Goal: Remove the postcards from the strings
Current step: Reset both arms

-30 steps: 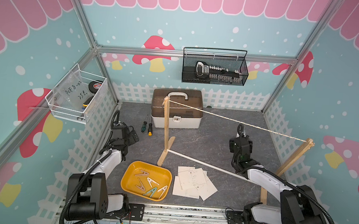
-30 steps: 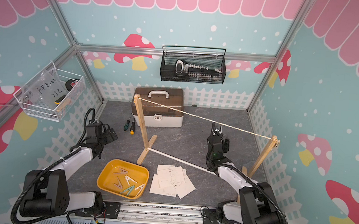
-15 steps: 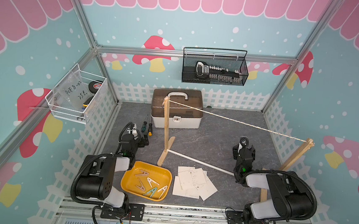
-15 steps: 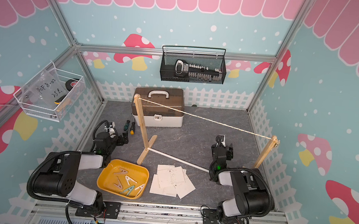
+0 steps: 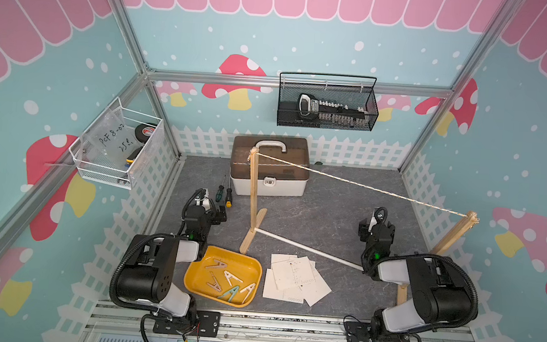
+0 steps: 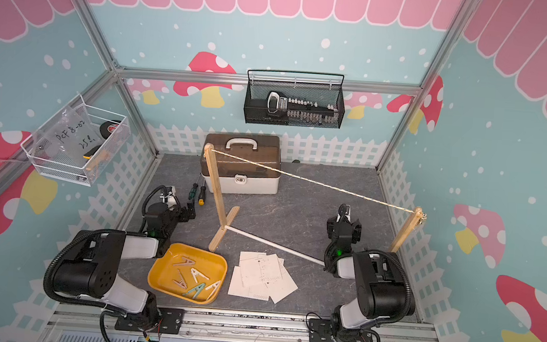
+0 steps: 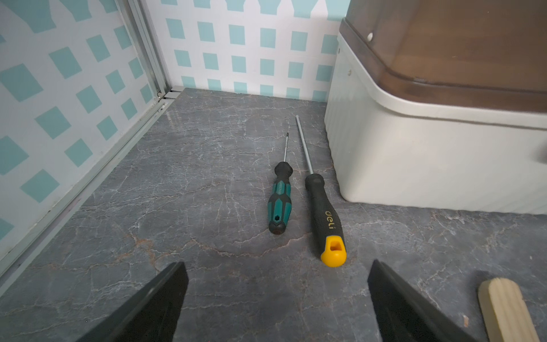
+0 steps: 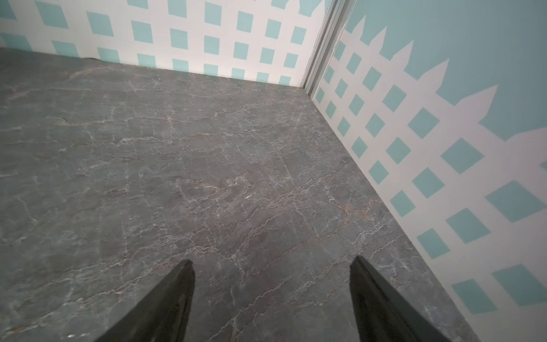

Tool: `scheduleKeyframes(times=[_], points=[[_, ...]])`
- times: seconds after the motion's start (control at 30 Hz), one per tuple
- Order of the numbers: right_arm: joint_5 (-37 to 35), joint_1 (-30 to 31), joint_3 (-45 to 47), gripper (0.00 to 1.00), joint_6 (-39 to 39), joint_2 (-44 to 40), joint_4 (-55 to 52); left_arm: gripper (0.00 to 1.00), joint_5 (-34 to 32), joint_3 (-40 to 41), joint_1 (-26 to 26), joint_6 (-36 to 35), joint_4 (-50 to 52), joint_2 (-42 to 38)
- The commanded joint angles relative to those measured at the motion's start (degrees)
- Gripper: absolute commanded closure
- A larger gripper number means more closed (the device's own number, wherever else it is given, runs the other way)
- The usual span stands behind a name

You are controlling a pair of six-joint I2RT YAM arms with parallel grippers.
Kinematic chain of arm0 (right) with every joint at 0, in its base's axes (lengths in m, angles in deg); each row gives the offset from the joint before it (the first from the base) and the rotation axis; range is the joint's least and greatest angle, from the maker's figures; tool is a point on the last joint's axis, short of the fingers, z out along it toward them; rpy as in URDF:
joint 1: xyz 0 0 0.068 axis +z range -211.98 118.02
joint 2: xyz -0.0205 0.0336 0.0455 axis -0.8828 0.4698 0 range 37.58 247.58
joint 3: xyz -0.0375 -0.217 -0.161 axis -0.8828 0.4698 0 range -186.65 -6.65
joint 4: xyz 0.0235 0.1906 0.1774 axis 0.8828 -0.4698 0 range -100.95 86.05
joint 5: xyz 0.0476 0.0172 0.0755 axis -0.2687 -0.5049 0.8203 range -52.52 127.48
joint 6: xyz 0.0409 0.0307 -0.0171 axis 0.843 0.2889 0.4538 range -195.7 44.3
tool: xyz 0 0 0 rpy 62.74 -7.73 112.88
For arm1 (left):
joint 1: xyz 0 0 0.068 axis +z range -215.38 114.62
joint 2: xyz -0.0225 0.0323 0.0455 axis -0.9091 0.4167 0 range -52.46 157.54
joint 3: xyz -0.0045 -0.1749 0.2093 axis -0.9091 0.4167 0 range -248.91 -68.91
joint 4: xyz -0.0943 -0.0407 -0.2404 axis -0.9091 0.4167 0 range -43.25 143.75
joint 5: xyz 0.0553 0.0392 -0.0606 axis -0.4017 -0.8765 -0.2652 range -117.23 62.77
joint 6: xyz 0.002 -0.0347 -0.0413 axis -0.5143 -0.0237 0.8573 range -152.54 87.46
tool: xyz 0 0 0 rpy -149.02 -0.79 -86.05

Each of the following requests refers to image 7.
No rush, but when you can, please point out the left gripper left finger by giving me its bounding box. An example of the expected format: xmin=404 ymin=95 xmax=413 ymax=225
xmin=79 ymin=262 xmax=189 ymax=341

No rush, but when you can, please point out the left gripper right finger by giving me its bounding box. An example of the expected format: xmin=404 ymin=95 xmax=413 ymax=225
xmin=368 ymin=259 xmax=474 ymax=341

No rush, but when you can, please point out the wooden clothesline rack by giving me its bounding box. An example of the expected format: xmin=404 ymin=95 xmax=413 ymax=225
xmin=478 ymin=278 xmax=540 ymax=342

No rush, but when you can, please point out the brown lidded storage box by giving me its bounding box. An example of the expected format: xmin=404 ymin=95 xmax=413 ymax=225
xmin=325 ymin=1 xmax=546 ymax=215

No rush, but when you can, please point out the yellow handled screwdriver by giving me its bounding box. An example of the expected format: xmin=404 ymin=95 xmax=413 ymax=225
xmin=296 ymin=115 xmax=347 ymax=268

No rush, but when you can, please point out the green handled screwdriver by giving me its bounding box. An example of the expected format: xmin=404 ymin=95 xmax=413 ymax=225
xmin=267 ymin=133 xmax=293 ymax=235

